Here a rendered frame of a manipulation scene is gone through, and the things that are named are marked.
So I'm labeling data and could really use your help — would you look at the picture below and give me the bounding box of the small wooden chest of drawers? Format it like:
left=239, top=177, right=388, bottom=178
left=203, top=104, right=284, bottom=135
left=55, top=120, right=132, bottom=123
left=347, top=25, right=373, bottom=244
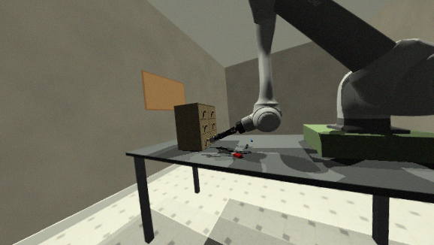
left=174, top=103, right=207, bottom=150

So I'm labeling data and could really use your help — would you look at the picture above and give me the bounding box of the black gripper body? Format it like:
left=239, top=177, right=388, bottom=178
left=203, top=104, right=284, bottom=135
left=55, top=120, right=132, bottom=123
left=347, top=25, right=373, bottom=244
left=234, top=121, right=246, bottom=134

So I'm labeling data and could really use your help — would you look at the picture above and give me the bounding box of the wooden drawer front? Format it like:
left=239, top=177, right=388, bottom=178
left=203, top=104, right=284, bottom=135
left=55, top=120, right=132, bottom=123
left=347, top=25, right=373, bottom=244
left=210, top=130, right=217, bottom=138
left=201, top=132, right=211, bottom=149
left=200, top=119, right=209, bottom=134
left=209, top=119, right=216, bottom=131
left=208, top=106, right=215, bottom=118
left=198, top=104, right=209, bottom=119

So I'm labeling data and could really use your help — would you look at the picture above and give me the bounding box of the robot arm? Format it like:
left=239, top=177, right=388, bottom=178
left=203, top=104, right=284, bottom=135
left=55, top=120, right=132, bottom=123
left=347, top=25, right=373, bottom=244
left=241, top=0, right=434, bottom=134

